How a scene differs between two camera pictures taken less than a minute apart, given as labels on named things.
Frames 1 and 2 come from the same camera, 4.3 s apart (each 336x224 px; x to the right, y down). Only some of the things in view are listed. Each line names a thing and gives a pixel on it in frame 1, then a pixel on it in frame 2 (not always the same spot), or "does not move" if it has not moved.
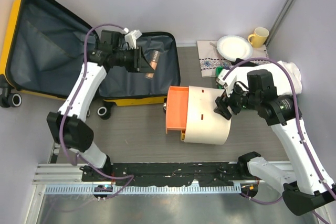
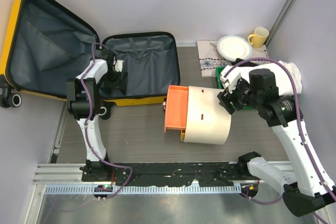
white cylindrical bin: (203, 125) does not move
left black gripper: (140, 64) to (121, 83)
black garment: (247, 64) does not move
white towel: (281, 80) does not move
